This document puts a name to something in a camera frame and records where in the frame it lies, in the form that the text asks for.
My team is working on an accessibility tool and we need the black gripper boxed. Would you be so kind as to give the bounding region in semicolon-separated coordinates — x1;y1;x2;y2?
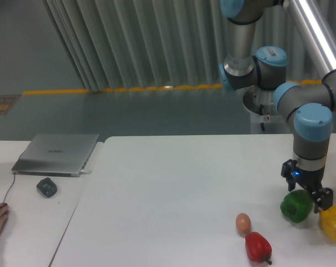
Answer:
281;159;333;214

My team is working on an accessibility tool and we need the green bell pepper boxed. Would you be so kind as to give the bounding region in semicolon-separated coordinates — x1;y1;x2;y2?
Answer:
280;190;314;223

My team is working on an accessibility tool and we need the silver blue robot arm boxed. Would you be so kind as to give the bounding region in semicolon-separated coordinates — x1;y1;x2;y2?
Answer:
219;1;336;212

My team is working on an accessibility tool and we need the yellow bell pepper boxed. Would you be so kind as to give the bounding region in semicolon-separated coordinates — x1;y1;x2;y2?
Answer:
319;205;336;242

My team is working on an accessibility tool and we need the brown egg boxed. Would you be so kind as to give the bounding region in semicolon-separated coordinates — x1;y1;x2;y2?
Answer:
235;213;251;234

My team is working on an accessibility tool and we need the red bell pepper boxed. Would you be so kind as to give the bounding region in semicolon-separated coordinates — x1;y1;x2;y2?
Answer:
245;231;272;265

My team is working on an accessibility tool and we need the silver closed laptop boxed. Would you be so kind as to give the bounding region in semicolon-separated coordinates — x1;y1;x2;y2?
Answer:
12;133;99;177

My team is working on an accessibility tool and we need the small black plastic object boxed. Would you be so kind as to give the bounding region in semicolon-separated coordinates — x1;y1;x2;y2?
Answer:
36;177;57;198

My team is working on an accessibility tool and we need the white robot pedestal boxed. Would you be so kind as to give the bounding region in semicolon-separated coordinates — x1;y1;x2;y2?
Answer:
243;86;290;134

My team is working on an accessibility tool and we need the black pedestal cable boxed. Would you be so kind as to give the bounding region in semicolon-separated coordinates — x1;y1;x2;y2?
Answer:
258;103;266;132

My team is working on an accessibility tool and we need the black mouse cable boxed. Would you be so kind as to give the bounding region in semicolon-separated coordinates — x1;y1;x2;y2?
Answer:
3;172;16;205

